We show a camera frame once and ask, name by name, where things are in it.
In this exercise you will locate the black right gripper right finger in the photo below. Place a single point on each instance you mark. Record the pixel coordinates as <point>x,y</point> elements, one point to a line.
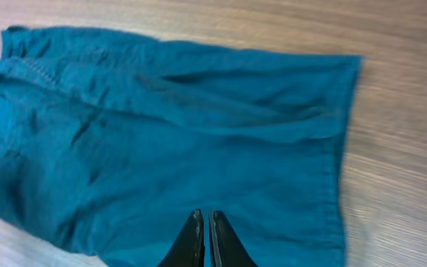
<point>226,248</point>

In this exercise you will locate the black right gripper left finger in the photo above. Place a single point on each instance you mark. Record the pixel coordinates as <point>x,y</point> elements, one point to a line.
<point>188,249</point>

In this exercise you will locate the dark blue shorts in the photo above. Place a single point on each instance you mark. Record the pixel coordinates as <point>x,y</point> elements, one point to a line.
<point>109,140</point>

